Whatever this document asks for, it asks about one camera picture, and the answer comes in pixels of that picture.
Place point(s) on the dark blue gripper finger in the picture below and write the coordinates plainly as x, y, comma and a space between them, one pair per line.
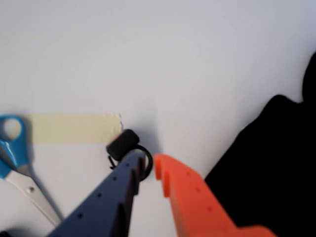
103, 205

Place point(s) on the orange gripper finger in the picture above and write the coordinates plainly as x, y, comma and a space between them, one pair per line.
197, 209

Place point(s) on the small black bike light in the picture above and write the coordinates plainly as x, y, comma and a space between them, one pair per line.
122, 143

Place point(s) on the black cloth bag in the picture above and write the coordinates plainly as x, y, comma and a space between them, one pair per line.
271, 160

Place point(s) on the long beige masking tape strip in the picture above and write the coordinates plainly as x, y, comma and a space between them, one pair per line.
74, 128

